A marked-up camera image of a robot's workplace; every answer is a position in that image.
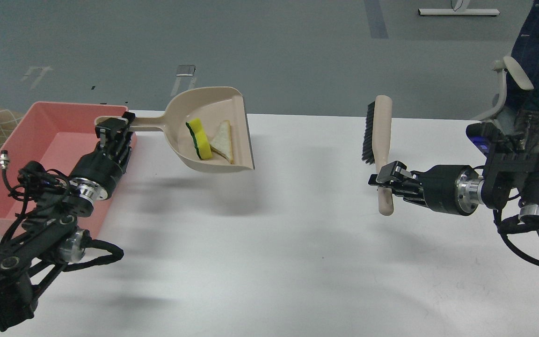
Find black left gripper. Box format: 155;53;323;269
69;111;136;200

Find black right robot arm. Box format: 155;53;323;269
362;121;539;266

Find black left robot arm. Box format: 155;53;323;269
0;112;136;331

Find white desk base foot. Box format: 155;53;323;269
417;0;500;17

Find beige hand brush black bristles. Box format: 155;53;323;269
362;95;394;216

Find beige plastic dustpan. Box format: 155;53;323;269
95;87;255;174

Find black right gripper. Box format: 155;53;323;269
368;161;482;216

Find pink plastic bin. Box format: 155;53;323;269
0;102;128;235

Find yellow green sponge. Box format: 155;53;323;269
185;118;212;160

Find white office chair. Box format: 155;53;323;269
470;55;534;122

